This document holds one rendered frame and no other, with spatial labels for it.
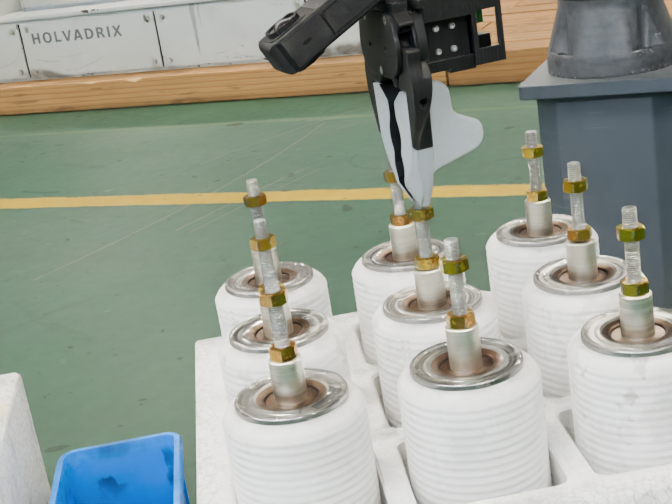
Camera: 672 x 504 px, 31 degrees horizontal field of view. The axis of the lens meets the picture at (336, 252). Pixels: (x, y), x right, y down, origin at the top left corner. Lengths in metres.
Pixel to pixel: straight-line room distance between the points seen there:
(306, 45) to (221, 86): 2.37
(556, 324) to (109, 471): 0.43
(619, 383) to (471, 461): 0.11
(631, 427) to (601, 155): 0.63
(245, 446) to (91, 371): 0.82
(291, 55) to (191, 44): 2.48
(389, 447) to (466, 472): 0.09
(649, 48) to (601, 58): 0.05
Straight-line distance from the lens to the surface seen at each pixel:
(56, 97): 3.46
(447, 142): 0.86
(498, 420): 0.77
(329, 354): 0.87
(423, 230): 0.88
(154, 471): 1.10
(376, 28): 0.85
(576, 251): 0.91
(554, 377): 0.92
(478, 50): 0.84
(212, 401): 0.98
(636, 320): 0.81
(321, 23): 0.81
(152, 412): 1.42
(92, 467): 1.10
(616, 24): 1.38
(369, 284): 0.99
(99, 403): 1.48
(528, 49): 2.86
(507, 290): 1.02
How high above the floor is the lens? 0.59
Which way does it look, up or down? 19 degrees down
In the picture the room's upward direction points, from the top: 9 degrees counter-clockwise
